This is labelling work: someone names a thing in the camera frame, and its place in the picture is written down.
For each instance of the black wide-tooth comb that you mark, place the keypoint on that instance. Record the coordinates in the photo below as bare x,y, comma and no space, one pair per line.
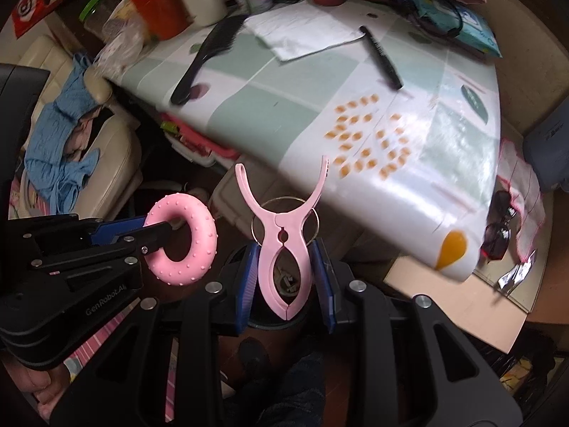
209,53

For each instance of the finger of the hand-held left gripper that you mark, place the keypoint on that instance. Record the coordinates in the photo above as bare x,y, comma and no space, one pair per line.
115,230
155,233

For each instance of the green checked tablecloth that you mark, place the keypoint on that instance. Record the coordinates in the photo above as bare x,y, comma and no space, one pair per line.
289,106

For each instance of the cream padded chair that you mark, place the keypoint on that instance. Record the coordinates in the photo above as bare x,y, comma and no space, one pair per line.
115,151

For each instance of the white paper sheet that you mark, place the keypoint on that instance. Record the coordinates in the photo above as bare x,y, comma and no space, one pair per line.
306,26

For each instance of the clear plastic bags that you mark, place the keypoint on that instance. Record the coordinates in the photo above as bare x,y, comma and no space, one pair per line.
118,44

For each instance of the person's left hand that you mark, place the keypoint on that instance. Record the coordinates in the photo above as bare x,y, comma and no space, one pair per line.
44,387

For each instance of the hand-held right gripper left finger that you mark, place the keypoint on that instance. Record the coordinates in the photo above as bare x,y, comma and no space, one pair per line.
246,284

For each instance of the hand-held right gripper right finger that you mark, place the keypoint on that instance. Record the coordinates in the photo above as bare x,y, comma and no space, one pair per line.
325,293

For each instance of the green lid jar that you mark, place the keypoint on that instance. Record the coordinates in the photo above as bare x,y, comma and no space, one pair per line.
95,13

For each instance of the person's right leg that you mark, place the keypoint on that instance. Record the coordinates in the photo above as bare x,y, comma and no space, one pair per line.
302,391

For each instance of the orange plastic cup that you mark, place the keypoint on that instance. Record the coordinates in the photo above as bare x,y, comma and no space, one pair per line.
160,6

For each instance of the dark sunglasses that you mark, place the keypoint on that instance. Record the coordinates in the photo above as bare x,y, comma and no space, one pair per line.
498,231

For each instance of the silver foil wrapper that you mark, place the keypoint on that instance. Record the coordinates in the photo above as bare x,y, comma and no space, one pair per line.
515,275

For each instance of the black marker pen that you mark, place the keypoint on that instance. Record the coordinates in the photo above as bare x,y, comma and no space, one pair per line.
382,58

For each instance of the pink striped bedding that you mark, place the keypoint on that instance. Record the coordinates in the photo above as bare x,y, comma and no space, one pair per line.
102,338

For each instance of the pink-edged white cloth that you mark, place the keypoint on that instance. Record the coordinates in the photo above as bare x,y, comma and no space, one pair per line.
527,195

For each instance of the red snack package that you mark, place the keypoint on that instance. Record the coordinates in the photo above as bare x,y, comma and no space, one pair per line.
195,142

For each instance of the blue wet wipes pack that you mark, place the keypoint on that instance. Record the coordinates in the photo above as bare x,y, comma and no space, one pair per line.
471,26

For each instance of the pink clothes clip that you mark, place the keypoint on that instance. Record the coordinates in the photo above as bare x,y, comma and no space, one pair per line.
273,249

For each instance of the blue garment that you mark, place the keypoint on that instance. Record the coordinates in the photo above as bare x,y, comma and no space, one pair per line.
53,142

